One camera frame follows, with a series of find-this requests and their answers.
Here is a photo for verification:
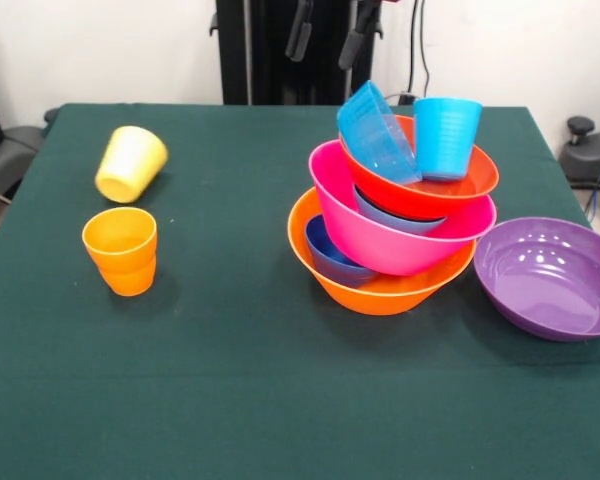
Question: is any light blue cup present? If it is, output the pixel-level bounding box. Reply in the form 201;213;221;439
412;97;484;183

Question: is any purple bowl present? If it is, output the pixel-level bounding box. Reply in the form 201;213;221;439
473;216;600;343

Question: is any red bowl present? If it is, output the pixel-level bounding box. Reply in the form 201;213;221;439
338;114;500;220

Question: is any light blue ribbed bowl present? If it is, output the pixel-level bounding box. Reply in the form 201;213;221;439
353;183;448;236

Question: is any large orange bowl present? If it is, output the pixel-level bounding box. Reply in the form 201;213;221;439
286;187;477;317

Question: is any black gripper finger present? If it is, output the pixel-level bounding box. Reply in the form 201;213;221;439
337;0;382;71
285;0;315;62

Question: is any small dark blue bowl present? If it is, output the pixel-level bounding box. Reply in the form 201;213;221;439
304;214;380;289

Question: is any orange cup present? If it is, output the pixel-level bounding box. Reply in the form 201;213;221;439
81;206;158;298

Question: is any yellow cup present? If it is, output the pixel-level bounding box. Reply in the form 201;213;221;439
94;125;170;205

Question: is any large pink bowl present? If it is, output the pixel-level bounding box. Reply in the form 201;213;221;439
308;139;498;277

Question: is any dark green tablecloth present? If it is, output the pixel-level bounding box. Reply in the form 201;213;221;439
0;102;600;480

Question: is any black office chair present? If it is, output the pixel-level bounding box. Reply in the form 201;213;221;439
0;64;61;206

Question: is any light blue shallow bowl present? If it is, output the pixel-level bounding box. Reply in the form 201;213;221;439
336;80;424;185

